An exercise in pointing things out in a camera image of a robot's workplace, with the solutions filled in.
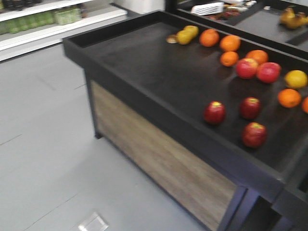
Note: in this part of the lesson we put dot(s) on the orange behind pink apples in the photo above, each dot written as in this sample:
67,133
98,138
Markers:
259,55

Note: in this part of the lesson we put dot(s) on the dark red apple left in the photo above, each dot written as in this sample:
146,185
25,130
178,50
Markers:
214,113

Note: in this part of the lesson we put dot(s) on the dark red apple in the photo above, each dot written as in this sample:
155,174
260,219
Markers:
250,108
254,135
214,113

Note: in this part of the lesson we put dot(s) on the black wooden display stand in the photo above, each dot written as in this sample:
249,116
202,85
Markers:
148,97

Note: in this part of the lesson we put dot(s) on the yellow apple front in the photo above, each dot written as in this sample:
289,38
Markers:
184,37

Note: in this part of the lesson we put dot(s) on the yellow apple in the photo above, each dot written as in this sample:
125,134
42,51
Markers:
194,30
184,37

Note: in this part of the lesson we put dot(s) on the yellow apple back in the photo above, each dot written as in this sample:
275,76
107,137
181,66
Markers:
194,30

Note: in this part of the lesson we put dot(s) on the small orange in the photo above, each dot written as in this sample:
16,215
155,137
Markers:
229,58

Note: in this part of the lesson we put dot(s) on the orange with knob left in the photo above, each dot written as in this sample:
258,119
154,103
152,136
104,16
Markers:
209,38

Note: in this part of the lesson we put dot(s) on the orange with knob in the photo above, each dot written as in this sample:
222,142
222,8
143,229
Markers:
209,38
230,43

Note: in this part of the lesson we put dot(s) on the dark red apple middle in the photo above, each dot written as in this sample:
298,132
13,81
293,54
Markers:
250,108

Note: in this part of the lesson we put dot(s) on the dark red apple front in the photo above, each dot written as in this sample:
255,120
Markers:
254,135

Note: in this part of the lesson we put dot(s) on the pink red apple left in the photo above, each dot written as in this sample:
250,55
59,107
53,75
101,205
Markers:
246,68

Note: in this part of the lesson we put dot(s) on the pink red apple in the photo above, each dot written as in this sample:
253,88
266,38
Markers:
268,72
246,68

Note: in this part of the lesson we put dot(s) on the orange with knob right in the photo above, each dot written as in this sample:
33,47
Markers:
230,43

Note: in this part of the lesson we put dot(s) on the metal floor plate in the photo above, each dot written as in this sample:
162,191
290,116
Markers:
94,222

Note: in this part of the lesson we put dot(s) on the pink red apple right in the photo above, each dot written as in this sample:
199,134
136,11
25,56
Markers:
268,72

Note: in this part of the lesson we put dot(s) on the white perforated panel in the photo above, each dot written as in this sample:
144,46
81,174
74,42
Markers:
207,9

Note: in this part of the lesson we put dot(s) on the orange far right front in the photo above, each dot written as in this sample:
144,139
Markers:
304,105

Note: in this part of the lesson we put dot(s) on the white store shelving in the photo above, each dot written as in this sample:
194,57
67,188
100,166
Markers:
99,13

